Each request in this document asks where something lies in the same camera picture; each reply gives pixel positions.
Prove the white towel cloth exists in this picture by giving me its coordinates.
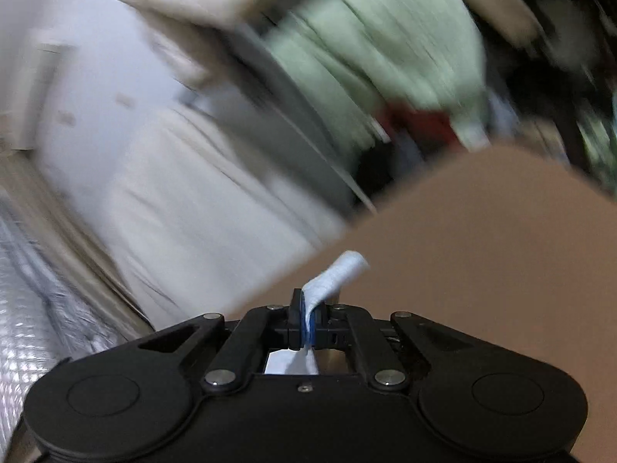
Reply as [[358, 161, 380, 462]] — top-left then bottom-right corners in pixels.
[[265, 251, 369, 375]]

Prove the cream covered chair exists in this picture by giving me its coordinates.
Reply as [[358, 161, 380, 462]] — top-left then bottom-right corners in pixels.
[[107, 0, 352, 329]]

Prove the red garment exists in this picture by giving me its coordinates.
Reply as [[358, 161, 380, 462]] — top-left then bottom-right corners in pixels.
[[376, 105, 462, 156]]

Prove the silver foil insulation sheet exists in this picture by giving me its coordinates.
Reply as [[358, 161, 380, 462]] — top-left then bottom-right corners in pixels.
[[1, 194, 125, 458]]

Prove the light green quilted garment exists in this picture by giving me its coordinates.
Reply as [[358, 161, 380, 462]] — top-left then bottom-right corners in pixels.
[[265, 0, 487, 157]]

